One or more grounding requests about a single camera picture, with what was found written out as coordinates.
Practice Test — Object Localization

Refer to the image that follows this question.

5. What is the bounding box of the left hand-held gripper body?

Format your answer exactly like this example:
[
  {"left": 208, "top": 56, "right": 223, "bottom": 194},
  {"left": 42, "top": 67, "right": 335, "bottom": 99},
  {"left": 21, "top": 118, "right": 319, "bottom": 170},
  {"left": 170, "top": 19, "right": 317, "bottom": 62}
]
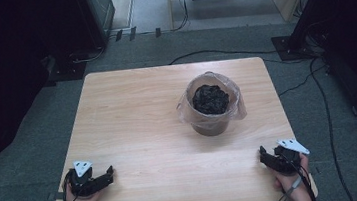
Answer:
[{"left": 66, "top": 159, "right": 98, "bottom": 198}]

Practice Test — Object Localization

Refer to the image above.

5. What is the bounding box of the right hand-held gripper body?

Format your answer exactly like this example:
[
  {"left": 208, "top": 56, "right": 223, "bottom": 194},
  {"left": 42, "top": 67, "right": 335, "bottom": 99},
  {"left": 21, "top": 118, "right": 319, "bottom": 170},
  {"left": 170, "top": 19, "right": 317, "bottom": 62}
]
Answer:
[{"left": 272, "top": 135, "right": 313, "bottom": 177}]

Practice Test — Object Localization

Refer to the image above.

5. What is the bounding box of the person's right hand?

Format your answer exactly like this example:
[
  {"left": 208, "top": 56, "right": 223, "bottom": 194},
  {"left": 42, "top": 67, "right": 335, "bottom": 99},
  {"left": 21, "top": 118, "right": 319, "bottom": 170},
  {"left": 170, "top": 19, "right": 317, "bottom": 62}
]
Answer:
[{"left": 270, "top": 152, "right": 313, "bottom": 201}]

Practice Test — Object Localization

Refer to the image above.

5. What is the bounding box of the clear plastic bin liner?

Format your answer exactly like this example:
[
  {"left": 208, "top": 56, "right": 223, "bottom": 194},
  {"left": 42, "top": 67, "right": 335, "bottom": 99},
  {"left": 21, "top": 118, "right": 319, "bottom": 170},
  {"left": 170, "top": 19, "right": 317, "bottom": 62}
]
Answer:
[{"left": 172, "top": 67, "right": 249, "bottom": 131}]

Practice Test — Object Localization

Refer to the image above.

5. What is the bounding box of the brown trash bin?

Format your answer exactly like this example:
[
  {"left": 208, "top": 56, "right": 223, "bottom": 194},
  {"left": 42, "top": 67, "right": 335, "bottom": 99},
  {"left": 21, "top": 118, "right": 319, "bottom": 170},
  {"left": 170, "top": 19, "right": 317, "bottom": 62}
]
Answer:
[{"left": 183, "top": 70, "right": 238, "bottom": 139}]

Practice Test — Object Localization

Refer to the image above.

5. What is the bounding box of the crumpled black plastic bag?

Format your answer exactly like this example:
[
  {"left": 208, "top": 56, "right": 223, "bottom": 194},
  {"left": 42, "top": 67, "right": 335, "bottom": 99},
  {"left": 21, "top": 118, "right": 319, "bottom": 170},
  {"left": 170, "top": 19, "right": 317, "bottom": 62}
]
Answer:
[{"left": 190, "top": 81, "right": 232, "bottom": 118}]

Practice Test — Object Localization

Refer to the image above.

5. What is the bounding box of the black cabinet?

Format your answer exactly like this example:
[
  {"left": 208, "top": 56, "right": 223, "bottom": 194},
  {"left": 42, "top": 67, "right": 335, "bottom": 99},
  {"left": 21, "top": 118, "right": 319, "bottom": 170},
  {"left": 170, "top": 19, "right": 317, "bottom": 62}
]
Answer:
[{"left": 74, "top": 0, "right": 121, "bottom": 52}]

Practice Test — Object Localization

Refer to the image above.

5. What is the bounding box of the grey wrist strap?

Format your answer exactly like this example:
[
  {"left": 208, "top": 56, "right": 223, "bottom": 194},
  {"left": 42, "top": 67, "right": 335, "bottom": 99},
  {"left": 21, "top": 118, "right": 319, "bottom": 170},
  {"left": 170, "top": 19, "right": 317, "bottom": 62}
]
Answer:
[{"left": 282, "top": 175, "right": 305, "bottom": 196}]

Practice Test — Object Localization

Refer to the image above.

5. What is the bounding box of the long black floor cable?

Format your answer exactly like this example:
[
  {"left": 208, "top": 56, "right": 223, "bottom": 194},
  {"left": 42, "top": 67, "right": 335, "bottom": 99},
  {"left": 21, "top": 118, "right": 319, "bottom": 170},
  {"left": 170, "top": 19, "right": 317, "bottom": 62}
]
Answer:
[{"left": 308, "top": 54, "right": 357, "bottom": 201}]

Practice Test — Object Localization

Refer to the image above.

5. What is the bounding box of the short black floor cable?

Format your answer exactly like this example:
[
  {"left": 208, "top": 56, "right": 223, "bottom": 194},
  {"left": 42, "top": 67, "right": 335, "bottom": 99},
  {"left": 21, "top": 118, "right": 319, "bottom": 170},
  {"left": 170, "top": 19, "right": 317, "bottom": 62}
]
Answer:
[{"left": 275, "top": 64, "right": 331, "bottom": 98}]

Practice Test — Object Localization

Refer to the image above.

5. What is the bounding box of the black stand base plate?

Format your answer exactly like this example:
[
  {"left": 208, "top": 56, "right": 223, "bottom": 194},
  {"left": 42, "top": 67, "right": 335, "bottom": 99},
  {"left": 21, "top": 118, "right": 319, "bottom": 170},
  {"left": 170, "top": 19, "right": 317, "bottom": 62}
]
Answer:
[
  {"left": 270, "top": 32, "right": 318, "bottom": 63},
  {"left": 45, "top": 58, "right": 90, "bottom": 84}
]

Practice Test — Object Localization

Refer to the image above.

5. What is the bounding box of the curved black floor cable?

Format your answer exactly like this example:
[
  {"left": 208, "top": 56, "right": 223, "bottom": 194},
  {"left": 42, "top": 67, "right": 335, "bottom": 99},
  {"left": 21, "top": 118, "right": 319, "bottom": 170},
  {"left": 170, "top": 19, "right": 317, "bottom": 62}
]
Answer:
[{"left": 167, "top": 38, "right": 314, "bottom": 78}]

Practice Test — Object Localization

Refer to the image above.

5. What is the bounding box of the white floor cable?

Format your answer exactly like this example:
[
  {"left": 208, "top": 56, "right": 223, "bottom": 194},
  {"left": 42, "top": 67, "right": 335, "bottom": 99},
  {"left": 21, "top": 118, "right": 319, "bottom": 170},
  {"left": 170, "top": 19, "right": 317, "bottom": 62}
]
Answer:
[{"left": 71, "top": 45, "right": 107, "bottom": 65}]

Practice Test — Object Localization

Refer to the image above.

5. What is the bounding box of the hanging black cable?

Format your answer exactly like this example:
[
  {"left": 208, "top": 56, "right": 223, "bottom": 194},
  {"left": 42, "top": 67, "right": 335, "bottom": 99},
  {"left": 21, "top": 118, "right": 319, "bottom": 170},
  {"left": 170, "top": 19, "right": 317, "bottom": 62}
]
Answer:
[{"left": 169, "top": 0, "right": 192, "bottom": 33}]

